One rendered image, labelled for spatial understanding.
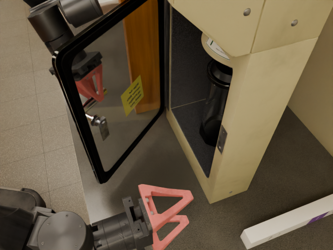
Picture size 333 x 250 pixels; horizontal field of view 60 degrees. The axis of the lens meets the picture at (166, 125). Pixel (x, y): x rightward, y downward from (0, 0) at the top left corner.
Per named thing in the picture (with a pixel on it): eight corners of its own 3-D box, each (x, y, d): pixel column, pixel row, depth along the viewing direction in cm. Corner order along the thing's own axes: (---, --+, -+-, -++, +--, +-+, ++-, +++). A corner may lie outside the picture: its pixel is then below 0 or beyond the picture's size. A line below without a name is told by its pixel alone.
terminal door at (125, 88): (164, 110, 89) (163, -25, 58) (100, 187, 72) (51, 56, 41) (162, 109, 89) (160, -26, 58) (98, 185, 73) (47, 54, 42)
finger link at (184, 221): (198, 227, 45) (140, 249, 43) (194, 241, 51) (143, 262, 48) (181, 189, 49) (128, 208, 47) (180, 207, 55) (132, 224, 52)
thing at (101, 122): (111, 135, 62) (107, 118, 58) (104, 142, 61) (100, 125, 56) (103, 131, 63) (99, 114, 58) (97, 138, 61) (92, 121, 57)
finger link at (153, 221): (203, 209, 40) (138, 233, 37) (198, 227, 45) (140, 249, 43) (184, 168, 44) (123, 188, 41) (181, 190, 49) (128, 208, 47)
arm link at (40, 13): (27, 8, 54) (20, 15, 49) (59, -8, 54) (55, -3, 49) (48, 41, 58) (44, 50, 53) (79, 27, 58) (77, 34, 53)
